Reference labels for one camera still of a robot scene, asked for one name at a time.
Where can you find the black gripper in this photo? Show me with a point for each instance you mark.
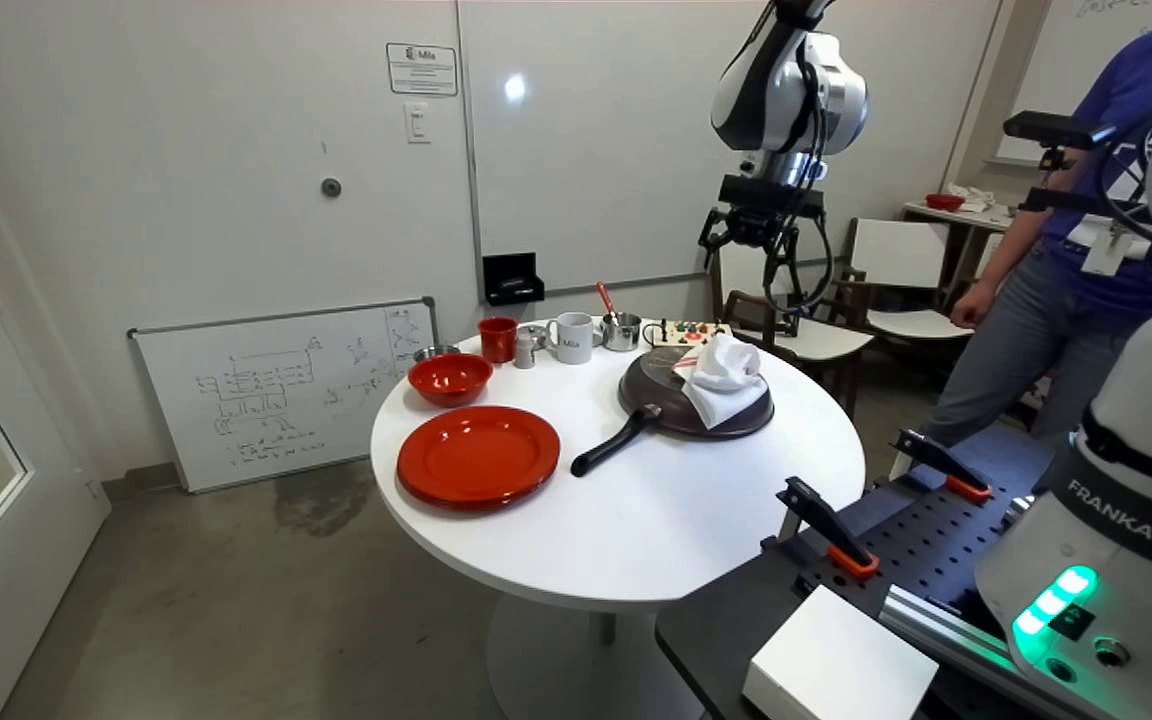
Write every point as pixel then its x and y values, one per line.
pixel 772 202

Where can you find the white towel with red stripes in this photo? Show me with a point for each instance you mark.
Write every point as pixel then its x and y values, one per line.
pixel 722 380

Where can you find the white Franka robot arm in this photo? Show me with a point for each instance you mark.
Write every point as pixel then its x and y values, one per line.
pixel 800 93

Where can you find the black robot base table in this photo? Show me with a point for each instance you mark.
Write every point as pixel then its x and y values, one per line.
pixel 920 542

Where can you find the person hand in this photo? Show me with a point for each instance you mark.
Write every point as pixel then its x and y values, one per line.
pixel 971 307

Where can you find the dark chair with white seat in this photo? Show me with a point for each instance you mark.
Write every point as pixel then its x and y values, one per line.
pixel 825 340

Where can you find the wooden toy board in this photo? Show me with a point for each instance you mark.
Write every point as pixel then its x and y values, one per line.
pixel 689 335

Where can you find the steel pot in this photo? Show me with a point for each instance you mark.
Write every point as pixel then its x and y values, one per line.
pixel 621 335

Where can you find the small red desk object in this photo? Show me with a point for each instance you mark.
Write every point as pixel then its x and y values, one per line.
pixel 947 202

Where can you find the white mug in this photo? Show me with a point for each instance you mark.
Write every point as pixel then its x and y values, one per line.
pixel 569 339

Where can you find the black clamp with orange tip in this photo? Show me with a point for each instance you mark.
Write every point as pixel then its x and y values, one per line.
pixel 942 460
pixel 820 524

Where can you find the red mug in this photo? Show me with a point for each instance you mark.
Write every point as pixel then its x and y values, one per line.
pixel 496 340

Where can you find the red bowl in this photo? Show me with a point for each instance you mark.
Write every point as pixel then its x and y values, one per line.
pixel 451 380

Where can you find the red plate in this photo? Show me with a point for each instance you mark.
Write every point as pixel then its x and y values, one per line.
pixel 478 457

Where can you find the person in blue shirt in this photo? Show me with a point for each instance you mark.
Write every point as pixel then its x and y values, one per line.
pixel 1121 93

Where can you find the white box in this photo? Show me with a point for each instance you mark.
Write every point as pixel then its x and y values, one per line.
pixel 837 660

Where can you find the small leaning whiteboard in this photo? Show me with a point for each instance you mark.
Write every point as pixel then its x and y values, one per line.
pixel 282 393

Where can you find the white door with glass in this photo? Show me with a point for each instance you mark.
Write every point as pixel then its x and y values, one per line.
pixel 16 603

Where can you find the black wall tray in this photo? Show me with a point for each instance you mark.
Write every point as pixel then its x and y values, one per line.
pixel 512 283

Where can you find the aluminium rail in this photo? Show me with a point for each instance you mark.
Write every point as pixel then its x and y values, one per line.
pixel 942 627

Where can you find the small wall label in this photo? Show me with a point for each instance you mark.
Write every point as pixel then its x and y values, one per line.
pixel 419 124

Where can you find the paper wall notice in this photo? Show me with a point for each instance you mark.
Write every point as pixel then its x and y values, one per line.
pixel 423 71

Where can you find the round wall knob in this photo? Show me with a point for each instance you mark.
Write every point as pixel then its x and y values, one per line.
pixel 328 189

